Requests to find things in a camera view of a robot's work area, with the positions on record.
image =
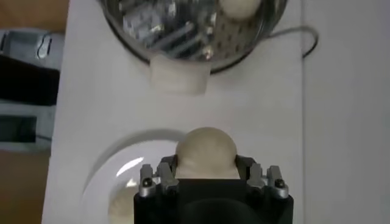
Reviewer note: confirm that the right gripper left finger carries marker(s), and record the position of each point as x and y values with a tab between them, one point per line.
166	173

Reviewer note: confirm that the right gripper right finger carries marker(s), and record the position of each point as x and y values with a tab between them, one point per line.
254	175

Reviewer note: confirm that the white steamed baozi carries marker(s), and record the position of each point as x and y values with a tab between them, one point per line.
205	149
240	7
122	208

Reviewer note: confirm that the stainless steel steamer pot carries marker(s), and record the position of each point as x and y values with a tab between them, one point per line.
179	33

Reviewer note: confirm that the white round plate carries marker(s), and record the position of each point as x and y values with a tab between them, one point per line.
100	182

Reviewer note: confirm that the grey black robot torso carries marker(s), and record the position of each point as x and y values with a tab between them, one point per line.
27	82

